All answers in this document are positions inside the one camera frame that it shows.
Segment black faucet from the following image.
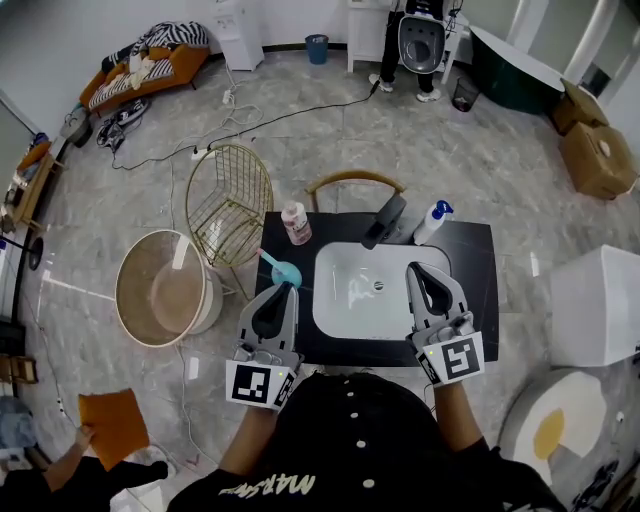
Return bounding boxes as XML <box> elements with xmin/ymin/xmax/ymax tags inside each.
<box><xmin>360</xmin><ymin>193</ymin><xmax>408</xmax><ymax>251</ymax></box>

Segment open cardboard box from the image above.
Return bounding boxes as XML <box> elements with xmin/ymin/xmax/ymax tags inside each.
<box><xmin>552</xmin><ymin>78</ymin><xmax>611</xmax><ymax>136</ymax></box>

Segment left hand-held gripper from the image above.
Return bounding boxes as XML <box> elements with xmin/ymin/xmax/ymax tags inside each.
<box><xmin>224</xmin><ymin>282</ymin><xmax>305</xmax><ymax>412</ymax></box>

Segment blue bin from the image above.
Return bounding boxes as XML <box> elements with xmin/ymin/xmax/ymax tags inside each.
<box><xmin>304</xmin><ymin>33</ymin><xmax>330</xmax><ymax>65</ymax></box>

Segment gold wire chair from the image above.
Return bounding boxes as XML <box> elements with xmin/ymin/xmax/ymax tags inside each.
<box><xmin>185</xmin><ymin>143</ymin><xmax>275</xmax><ymax>301</ymax></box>

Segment black cabinet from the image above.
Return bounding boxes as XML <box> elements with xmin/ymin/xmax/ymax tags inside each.
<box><xmin>0</xmin><ymin>319</ymin><xmax>26</xmax><ymax>357</ymax></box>

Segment teal and pink toy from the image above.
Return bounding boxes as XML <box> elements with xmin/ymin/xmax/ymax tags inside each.
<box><xmin>256</xmin><ymin>247</ymin><xmax>304</xmax><ymax>291</ymax></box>

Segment dark green bathtub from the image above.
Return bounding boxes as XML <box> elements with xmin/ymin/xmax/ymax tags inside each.
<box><xmin>469</xmin><ymin>24</ymin><xmax>566</xmax><ymax>116</ymax></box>

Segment blue grey cloth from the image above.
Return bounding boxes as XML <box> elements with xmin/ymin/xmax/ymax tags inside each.
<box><xmin>0</xmin><ymin>396</ymin><xmax>39</xmax><ymax>451</ymax></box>

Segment cream clothing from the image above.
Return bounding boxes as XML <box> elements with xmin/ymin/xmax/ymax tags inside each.
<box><xmin>127</xmin><ymin>52</ymin><xmax>159</xmax><ymax>91</ymax></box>

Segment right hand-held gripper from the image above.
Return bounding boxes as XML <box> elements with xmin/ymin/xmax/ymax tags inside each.
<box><xmin>405</xmin><ymin>261</ymin><xmax>486</xmax><ymax>386</ymax></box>

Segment large cardboard box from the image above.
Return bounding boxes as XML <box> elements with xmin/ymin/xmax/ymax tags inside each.
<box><xmin>559</xmin><ymin>122</ymin><xmax>640</xmax><ymax>201</ymax></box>

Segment black standing fan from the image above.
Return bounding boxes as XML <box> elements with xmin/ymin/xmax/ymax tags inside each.
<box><xmin>0</xmin><ymin>234</ymin><xmax>45</xmax><ymax>271</ymax></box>

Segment wooden chair back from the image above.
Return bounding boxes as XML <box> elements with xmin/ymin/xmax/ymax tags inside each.
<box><xmin>304</xmin><ymin>169</ymin><xmax>407</xmax><ymax>214</ymax></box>

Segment white water dispenser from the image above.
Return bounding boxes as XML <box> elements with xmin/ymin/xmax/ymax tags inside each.
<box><xmin>214</xmin><ymin>0</ymin><xmax>265</xmax><ymax>72</ymax></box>

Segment wooden bench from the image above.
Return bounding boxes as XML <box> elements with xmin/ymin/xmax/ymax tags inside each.
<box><xmin>12</xmin><ymin>149</ymin><xmax>66</xmax><ymax>231</ymax></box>

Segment black table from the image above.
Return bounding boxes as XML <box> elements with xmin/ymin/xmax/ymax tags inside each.
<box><xmin>254</xmin><ymin>211</ymin><xmax>500</xmax><ymax>369</ymax></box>

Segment person's left forearm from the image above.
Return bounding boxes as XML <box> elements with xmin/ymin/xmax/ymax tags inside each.
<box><xmin>219</xmin><ymin>405</ymin><xmax>282</xmax><ymax>476</ymax></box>

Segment fried egg shaped cushion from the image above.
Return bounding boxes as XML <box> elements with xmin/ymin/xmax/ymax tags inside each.
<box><xmin>499</xmin><ymin>367</ymin><xmax>626</xmax><ymax>489</ymax></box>

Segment orange cloth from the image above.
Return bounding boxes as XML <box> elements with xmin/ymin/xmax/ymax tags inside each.
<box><xmin>77</xmin><ymin>388</ymin><xmax>151</xmax><ymax>472</ymax></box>

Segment white rectangular cabinet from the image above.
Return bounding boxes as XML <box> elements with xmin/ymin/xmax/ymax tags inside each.
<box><xmin>549</xmin><ymin>244</ymin><xmax>640</xmax><ymax>369</ymax></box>

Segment black mesh trash bin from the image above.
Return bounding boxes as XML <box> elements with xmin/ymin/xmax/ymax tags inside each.
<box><xmin>452</xmin><ymin>75</ymin><xmax>481</xmax><ymax>112</ymax></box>

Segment pink bottle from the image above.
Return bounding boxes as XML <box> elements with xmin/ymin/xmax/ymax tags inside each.
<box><xmin>280</xmin><ymin>199</ymin><xmax>314</xmax><ymax>246</ymax></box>

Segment grey basket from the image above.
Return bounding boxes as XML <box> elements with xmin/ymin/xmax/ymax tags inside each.
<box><xmin>59</xmin><ymin>110</ymin><xmax>95</xmax><ymax>149</ymax></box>

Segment black power cable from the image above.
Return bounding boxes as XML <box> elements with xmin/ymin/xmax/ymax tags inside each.
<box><xmin>110</xmin><ymin>82</ymin><xmax>382</xmax><ymax>171</ymax></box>

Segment person's black shirt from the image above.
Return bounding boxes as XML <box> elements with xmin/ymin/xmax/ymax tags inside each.
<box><xmin>167</xmin><ymin>372</ymin><xmax>566</xmax><ymax>512</ymax></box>

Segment white power cable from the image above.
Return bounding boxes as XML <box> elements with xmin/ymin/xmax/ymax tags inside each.
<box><xmin>167</xmin><ymin>62</ymin><xmax>266</xmax><ymax>231</ymax></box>

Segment person's right forearm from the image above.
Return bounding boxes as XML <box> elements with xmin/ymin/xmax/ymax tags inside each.
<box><xmin>432</xmin><ymin>382</ymin><xmax>485</xmax><ymax>451</ymax></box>

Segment white sink basin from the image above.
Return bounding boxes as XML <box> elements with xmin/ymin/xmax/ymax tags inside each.
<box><xmin>312</xmin><ymin>241</ymin><xmax>452</xmax><ymax>341</ymax></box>

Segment white bottle blue spray head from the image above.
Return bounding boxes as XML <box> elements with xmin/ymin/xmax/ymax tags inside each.
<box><xmin>412</xmin><ymin>199</ymin><xmax>455</xmax><ymax>246</ymax></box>

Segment small wooden crate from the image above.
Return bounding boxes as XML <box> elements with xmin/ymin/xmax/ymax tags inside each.
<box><xmin>0</xmin><ymin>354</ymin><xmax>39</xmax><ymax>385</ymax></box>

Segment round white brown side table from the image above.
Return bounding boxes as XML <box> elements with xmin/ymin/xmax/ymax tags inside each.
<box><xmin>114</xmin><ymin>229</ymin><xmax>224</xmax><ymax>349</ymax></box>

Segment orange throw pillow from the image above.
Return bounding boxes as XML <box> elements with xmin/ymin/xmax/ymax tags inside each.
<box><xmin>17</xmin><ymin>141</ymin><xmax>53</xmax><ymax>171</ymax></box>

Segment orange sofa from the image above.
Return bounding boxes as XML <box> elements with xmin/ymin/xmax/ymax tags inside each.
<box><xmin>78</xmin><ymin>22</ymin><xmax>211</xmax><ymax>114</ymax></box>

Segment black white striped blanket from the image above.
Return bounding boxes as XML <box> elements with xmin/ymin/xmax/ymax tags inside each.
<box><xmin>132</xmin><ymin>20</ymin><xmax>210</xmax><ymax>56</ymax></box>

